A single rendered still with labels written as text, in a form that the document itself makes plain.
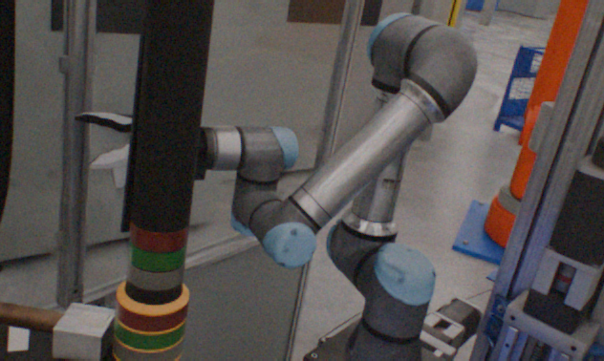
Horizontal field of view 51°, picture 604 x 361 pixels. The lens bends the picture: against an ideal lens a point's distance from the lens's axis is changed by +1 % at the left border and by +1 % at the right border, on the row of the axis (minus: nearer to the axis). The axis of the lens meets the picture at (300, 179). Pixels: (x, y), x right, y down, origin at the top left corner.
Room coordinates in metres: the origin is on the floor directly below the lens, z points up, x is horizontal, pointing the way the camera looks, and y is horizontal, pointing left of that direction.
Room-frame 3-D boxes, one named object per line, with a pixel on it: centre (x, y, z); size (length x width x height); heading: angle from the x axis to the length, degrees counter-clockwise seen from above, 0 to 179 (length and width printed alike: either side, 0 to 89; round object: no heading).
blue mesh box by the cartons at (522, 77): (7.12, -2.78, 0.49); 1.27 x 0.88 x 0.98; 133
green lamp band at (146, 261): (0.33, 0.08, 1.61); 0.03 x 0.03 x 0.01
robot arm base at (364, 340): (1.03, -0.22, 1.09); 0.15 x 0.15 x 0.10
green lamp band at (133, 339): (0.33, 0.08, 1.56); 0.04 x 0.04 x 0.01
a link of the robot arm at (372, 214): (1.15, -0.15, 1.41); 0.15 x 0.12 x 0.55; 29
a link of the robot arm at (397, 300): (1.04, -0.22, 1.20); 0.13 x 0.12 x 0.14; 29
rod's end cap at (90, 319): (0.32, 0.11, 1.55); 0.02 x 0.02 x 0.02; 1
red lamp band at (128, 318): (0.33, 0.08, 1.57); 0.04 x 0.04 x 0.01
